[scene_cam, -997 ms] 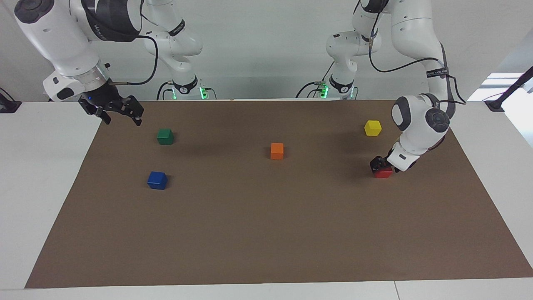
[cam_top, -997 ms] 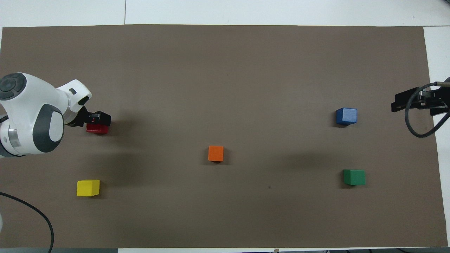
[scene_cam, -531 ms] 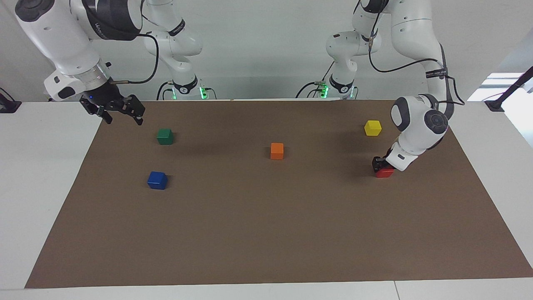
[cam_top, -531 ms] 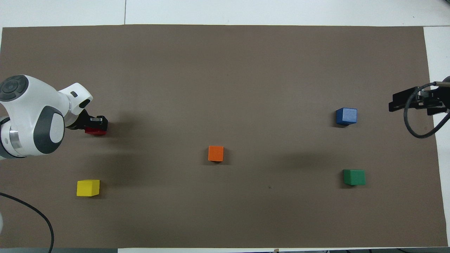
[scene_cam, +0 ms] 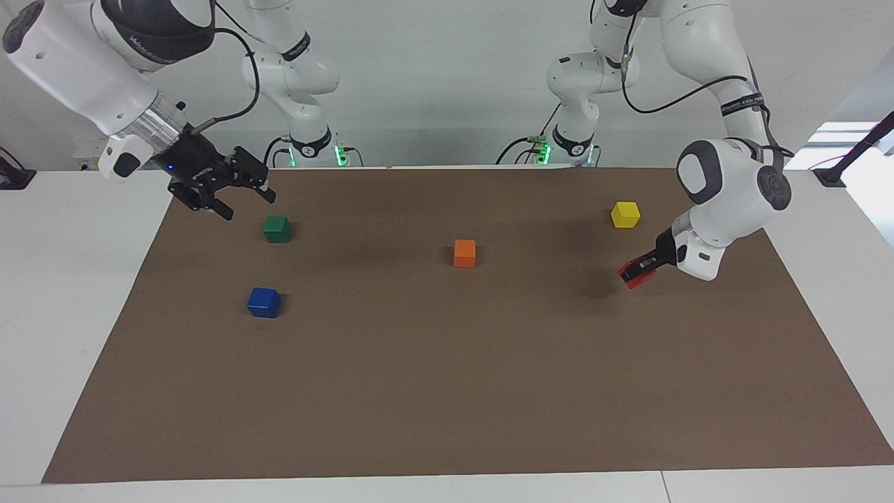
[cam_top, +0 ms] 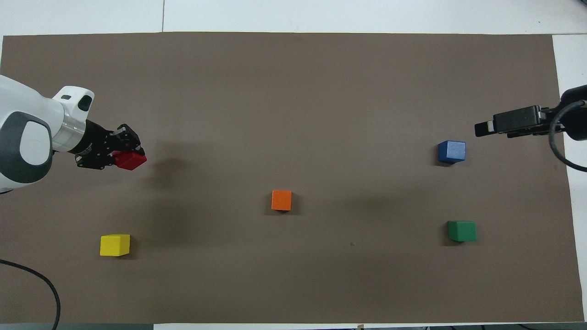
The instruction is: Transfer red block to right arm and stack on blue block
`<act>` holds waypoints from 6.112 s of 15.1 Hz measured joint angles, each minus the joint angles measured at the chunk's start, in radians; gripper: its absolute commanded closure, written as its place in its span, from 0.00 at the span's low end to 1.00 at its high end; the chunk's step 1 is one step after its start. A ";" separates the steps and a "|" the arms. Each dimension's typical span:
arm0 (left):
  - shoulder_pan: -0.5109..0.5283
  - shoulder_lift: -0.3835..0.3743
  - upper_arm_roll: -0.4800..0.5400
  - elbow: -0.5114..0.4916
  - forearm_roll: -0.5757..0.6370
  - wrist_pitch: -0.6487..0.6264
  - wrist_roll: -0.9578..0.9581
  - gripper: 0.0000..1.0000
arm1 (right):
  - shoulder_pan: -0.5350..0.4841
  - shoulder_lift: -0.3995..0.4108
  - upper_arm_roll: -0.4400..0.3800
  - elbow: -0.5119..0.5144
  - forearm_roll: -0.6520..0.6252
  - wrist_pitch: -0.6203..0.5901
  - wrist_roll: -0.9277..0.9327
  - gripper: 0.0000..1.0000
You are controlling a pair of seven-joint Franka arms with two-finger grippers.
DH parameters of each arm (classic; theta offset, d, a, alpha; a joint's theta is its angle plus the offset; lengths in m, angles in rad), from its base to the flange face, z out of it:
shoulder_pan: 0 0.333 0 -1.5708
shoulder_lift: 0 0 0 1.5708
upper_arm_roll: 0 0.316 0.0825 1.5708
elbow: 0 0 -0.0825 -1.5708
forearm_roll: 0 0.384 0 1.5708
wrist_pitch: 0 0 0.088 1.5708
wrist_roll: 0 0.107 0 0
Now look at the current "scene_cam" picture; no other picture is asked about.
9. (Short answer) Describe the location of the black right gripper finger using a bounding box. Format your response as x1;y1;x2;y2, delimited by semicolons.
230;146;277;205
167;180;235;221

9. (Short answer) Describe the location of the brown table mat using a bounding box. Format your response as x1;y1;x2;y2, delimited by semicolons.
41;166;894;484

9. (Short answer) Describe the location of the black base cable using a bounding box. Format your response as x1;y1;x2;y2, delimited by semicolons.
495;103;564;166
262;136;291;169

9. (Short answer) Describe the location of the black table clamp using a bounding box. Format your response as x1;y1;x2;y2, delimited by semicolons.
0;147;36;191

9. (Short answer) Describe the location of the black left arm gripper cable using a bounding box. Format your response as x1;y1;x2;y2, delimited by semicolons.
620;10;795;159

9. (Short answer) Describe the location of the black stand pole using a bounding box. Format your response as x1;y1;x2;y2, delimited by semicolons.
813;112;894;188

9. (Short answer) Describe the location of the blue cube block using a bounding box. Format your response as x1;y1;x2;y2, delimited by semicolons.
247;286;283;319

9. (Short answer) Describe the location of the red cube block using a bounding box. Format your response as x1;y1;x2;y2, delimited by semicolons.
618;258;659;290

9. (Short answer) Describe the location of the black arm gripper cable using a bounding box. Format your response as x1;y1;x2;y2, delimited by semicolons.
620;10;795;159
187;3;261;135

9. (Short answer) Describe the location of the black right arm gripper cable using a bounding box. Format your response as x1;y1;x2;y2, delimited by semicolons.
187;3;261;135

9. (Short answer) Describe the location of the green cube block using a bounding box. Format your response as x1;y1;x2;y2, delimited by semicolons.
263;215;293;245

